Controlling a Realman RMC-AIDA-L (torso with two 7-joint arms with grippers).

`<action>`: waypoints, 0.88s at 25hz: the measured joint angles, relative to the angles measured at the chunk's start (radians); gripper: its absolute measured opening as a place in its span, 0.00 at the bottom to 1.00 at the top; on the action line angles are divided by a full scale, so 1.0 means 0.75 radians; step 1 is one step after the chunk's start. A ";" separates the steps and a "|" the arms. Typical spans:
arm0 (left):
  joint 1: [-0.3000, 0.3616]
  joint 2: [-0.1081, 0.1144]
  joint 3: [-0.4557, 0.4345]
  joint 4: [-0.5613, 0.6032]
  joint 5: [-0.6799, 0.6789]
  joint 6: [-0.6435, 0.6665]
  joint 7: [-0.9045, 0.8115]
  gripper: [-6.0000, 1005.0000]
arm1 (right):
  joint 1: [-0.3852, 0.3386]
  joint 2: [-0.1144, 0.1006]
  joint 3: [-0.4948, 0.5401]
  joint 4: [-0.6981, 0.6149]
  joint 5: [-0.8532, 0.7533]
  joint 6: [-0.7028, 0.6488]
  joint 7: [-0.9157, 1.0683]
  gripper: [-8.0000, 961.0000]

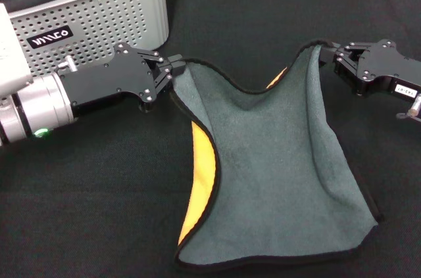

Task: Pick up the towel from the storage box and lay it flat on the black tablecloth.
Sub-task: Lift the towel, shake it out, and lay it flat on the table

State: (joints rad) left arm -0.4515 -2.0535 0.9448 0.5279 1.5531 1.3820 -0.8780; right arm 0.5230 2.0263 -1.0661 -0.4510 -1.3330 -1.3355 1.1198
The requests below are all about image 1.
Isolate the right gripper connector cable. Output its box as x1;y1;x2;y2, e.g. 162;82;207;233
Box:
396;97;421;120

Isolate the grey-green towel yellow back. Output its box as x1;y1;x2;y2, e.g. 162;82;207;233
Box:
170;38;385;264

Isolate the grey perforated storage box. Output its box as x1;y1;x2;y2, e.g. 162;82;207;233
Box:
0;0;170;78

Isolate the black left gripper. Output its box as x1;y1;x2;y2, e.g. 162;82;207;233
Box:
61;43;187;118

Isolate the black tablecloth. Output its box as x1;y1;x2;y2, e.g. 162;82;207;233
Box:
0;0;421;278

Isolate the left gripper connector cable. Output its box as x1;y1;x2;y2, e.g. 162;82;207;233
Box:
57;55;80;74

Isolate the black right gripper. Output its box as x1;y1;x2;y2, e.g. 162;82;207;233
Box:
320;40;421;98

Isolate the gripper connector cable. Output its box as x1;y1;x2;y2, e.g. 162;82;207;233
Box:
57;55;80;74
396;97;421;120

